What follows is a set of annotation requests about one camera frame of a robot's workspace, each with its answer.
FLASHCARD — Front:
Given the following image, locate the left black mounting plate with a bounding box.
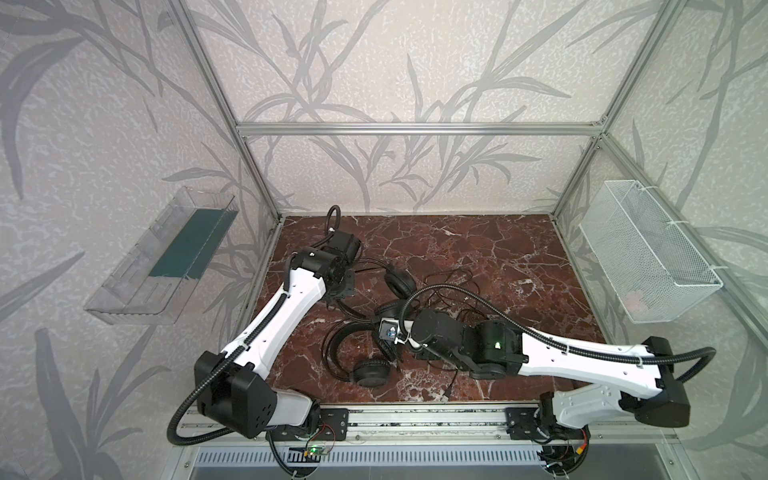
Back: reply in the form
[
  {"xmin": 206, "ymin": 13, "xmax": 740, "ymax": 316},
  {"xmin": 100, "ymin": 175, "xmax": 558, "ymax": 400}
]
[{"xmin": 269, "ymin": 407, "xmax": 350, "ymax": 442}]

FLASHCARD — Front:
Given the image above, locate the clear plastic wall bin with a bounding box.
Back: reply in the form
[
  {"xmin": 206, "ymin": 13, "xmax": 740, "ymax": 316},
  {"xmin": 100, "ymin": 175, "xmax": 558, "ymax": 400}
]
[{"xmin": 84, "ymin": 187, "xmax": 239, "ymax": 325}]

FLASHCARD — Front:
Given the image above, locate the black mounting plate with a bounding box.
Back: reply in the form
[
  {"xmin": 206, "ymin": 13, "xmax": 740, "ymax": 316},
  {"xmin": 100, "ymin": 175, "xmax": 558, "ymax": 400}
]
[
  {"xmin": 504, "ymin": 406, "xmax": 591, "ymax": 445},
  {"xmin": 269, "ymin": 407, "xmax": 350, "ymax": 442}
]

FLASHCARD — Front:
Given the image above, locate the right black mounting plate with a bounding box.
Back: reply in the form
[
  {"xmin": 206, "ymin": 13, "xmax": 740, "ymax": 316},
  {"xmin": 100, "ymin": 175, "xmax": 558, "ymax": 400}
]
[{"xmin": 504, "ymin": 406, "xmax": 591, "ymax": 445}]

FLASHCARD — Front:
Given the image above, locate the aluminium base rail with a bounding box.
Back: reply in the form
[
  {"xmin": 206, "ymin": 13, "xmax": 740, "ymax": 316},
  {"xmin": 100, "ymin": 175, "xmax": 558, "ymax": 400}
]
[{"xmin": 177, "ymin": 402, "xmax": 680, "ymax": 447}]

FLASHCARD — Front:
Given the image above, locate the headphones black cable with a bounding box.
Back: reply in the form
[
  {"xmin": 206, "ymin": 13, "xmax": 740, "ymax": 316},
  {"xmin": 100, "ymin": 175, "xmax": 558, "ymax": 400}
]
[
  {"xmin": 395, "ymin": 353, "xmax": 481, "ymax": 402},
  {"xmin": 353, "ymin": 263, "xmax": 481, "ymax": 319}
]

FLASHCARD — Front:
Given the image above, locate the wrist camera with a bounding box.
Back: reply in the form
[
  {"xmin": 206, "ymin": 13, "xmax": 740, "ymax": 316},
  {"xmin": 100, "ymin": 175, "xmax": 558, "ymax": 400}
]
[
  {"xmin": 378, "ymin": 318, "xmax": 400, "ymax": 344},
  {"xmin": 327, "ymin": 231, "xmax": 361, "ymax": 263}
]

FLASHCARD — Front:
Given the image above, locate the aluminium frame crossbar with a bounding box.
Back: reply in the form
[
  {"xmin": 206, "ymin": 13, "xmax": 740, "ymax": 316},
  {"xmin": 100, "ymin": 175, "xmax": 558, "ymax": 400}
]
[{"xmin": 236, "ymin": 122, "xmax": 603, "ymax": 137}]

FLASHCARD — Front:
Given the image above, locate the white wire mesh basket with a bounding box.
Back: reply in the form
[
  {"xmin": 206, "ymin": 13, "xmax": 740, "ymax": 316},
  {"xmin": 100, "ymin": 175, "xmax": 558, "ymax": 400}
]
[{"xmin": 580, "ymin": 180, "xmax": 723, "ymax": 324}]

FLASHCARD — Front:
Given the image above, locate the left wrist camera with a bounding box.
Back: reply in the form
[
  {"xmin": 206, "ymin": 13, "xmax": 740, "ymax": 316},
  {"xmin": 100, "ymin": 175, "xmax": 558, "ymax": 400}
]
[{"xmin": 327, "ymin": 231, "xmax": 361, "ymax": 263}]

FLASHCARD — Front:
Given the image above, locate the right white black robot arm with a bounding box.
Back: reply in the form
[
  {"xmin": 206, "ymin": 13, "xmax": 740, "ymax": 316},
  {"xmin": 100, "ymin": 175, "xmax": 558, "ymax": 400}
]
[{"xmin": 378, "ymin": 309, "xmax": 691, "ymax": 430}]

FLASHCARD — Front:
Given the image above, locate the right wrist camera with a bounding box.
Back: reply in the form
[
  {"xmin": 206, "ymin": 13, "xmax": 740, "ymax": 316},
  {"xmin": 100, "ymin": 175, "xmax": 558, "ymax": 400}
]
[{"xmin": 378, "ymin": 318, "xmax": 400, "ymax": 344}]

